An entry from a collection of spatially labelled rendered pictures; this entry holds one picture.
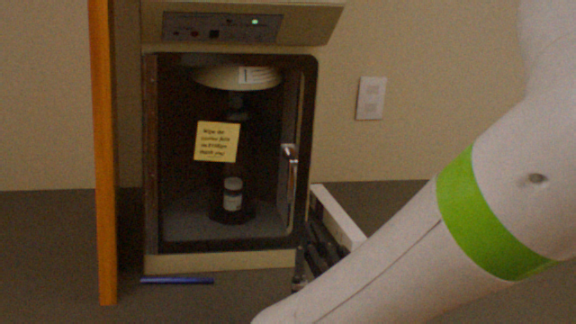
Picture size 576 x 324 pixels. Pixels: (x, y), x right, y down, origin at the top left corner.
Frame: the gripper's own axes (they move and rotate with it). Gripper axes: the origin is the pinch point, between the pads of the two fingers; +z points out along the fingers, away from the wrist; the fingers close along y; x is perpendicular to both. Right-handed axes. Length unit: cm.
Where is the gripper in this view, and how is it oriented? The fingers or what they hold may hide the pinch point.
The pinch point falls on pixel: (312, 239)
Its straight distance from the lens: 115.9
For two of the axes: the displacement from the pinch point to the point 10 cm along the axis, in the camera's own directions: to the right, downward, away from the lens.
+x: -0.7, 9.2, 3.8
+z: -2.1, -3.9, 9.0
